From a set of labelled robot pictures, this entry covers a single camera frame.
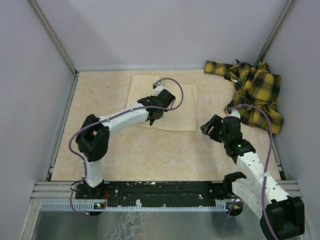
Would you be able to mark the aluminium front rail frame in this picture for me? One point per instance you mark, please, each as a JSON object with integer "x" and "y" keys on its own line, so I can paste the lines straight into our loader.
{"x": 61, "y": 190}

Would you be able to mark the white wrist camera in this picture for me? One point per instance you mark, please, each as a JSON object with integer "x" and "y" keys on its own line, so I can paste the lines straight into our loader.
{"x": 233, "y": 113}
{"x": 157, "y": 89}

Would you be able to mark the white slotted cable duct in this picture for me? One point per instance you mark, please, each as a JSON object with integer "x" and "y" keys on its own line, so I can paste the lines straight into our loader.
{"x": 96, "y": 206}

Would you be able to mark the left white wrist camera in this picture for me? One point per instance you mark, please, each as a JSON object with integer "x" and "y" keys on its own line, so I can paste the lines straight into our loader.
{"x": 157, "y": 89}

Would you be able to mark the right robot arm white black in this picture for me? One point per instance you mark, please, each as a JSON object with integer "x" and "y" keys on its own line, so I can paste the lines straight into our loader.
{"x": 280, "y": 215}

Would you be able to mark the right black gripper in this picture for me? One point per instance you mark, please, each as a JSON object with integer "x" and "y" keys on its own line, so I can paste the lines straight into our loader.
{"x": 216, "y": 121}

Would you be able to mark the right aluminium corner post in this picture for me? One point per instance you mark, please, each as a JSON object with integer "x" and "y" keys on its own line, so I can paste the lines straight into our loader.
{"x": 285, "y": 12}

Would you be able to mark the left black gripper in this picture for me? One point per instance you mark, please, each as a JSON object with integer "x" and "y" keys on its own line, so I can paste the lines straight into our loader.
{"x": 151, "y": 97}

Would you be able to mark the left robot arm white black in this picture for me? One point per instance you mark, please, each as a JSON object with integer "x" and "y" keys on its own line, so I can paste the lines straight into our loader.
{"x": 93, "y": 139}

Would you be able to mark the aluminium corner post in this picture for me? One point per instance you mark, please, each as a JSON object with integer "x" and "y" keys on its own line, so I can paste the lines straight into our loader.
{"x": 285, "y": 12}
{"x": 54, "y": 38}

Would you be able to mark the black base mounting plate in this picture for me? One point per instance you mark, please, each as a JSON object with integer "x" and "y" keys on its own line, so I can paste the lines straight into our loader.
{"x": 175, "y": 200}

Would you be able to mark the beige cloth wrap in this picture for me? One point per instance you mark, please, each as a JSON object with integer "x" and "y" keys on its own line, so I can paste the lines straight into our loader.
{"x": 183, "y": 119}

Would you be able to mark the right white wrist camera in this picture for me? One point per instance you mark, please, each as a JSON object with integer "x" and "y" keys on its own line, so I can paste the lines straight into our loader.
{"x": 233, "y": 113}

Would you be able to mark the left aluminium corner post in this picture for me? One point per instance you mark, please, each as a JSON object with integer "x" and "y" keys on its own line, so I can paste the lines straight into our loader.
{"x": 54, "y": 38}

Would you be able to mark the yellow plaid shirt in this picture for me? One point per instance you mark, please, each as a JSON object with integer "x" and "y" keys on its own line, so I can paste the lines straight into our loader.
{"x": 255, "y": 86}

